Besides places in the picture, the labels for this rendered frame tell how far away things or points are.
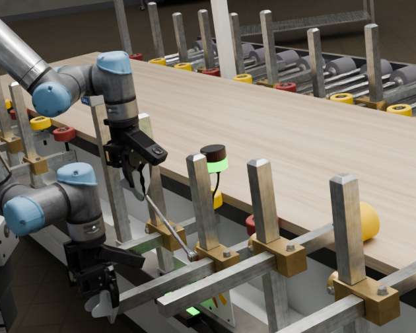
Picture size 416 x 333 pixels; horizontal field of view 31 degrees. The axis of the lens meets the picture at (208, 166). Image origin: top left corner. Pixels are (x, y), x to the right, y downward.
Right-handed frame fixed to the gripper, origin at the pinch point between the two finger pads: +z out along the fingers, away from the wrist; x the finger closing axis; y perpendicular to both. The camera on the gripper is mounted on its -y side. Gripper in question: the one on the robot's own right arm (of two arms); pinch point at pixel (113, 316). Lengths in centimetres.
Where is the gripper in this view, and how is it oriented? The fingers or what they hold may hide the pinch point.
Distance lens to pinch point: 169.2
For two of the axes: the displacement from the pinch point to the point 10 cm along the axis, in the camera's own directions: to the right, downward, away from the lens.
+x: 5.4, 2.1, -8.2
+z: 1.3, 9.4, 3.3
